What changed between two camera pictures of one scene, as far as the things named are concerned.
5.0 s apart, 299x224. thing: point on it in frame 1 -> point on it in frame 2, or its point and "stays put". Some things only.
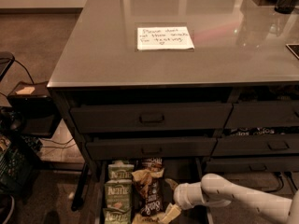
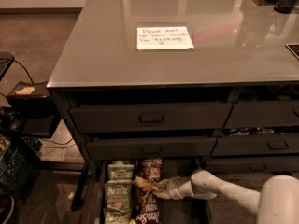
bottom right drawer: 251,164 stays put
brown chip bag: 143,178 -> 156,187
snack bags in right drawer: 259,131 stays put
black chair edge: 7,60 stays put
